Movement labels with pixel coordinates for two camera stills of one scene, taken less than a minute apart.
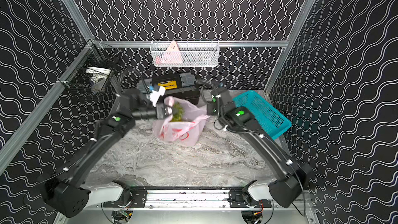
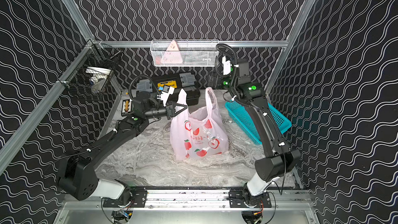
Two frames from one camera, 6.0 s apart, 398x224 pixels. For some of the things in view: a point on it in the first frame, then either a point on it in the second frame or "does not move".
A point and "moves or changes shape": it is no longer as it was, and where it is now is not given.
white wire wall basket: [184, 53] does not move
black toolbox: [182, 85] does not move
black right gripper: [209, 109] to [220, 77]
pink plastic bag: [186, 127] moves or changes shape
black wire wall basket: [90, 71] does not move
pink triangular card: [172, 54] does not move
